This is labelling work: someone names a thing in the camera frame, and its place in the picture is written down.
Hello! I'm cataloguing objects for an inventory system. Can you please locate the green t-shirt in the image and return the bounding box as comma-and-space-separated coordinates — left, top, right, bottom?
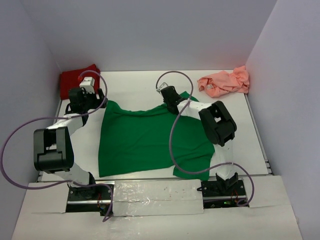
98, 100, 215, 181

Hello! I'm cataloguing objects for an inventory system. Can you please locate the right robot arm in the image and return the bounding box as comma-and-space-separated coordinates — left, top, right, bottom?
158, 86, 238, 196

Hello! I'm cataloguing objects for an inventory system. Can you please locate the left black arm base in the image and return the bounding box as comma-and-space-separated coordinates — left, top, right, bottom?
65, 184, 114, 217

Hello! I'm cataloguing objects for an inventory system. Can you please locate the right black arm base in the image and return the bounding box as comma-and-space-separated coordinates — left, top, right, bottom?
196, 180, 247, 209

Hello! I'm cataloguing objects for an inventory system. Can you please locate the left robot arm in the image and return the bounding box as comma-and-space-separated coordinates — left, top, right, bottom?
33, 87, 108, 199

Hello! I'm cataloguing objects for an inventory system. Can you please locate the red folded t-shirt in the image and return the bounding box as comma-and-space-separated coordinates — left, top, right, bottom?
59, 64, 101, 100

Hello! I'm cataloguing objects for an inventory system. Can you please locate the pink crumpled t-shirt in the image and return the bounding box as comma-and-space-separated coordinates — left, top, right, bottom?
197, 65, 250, 98

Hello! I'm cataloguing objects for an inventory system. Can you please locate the silver taped cover plate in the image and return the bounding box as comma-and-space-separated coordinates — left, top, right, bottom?
112, 179, 204, 217

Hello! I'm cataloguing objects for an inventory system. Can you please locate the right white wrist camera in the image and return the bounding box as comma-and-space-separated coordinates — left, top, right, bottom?
156, 82, 169, 92

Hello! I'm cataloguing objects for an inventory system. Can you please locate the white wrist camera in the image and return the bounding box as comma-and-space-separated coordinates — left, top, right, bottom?
79, 77, 95, 93
156, 82, 169, 92

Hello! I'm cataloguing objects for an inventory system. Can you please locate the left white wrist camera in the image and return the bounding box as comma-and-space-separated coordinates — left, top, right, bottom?
79, 77, 95, 93

